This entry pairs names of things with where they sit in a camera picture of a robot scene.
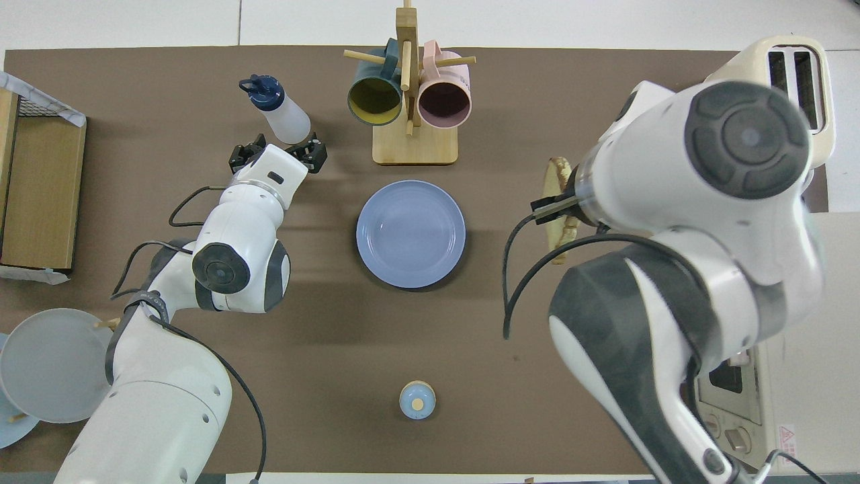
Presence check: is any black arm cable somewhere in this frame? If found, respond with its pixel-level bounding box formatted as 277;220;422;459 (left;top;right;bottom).
503;195;699;340
104;185;267;484

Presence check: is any light blue plate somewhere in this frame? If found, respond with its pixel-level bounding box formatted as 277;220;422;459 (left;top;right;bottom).
0;333;40;450

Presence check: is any pale grey-blue plate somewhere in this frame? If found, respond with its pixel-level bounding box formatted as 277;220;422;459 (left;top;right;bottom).
0;308;116;424

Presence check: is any toasted bread slice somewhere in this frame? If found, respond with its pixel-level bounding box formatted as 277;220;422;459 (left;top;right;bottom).
543;157;580;265

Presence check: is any wooden mug tree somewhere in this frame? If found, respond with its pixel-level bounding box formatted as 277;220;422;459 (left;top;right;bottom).
343;0;476;166

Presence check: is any white checkered cloth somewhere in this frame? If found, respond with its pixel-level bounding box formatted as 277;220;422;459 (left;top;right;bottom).
0;71;87;128

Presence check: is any brown table mat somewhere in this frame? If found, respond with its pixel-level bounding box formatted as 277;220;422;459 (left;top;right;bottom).
0;46;830;475

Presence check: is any blue round plate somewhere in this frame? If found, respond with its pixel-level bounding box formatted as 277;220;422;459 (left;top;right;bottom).
356;180;466;290

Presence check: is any cream two-slot toaster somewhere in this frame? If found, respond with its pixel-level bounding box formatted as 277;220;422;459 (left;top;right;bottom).
705;36;835;169

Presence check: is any white toaster oven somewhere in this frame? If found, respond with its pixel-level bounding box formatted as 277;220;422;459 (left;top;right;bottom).
695;212;860;475

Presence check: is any pale cloth strip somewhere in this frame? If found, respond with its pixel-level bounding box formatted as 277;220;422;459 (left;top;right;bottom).
0;264;71;286

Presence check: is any translucent bottle with navy cap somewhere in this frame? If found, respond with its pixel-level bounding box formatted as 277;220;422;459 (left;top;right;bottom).
239;74;312;145

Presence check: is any teal mug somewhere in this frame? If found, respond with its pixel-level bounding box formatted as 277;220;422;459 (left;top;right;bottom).
347;38;404;127

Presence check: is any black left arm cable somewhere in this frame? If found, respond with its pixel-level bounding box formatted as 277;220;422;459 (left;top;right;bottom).
104;185;267;484

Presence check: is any wooden shelf with wire basket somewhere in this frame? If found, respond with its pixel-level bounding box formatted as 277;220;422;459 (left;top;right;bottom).
0;71;88;271

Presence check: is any pink ribbed mug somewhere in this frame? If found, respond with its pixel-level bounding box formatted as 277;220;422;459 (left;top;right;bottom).
417;40;472;130

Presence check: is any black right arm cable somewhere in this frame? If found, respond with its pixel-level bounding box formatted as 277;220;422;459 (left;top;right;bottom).
503;195;699;340

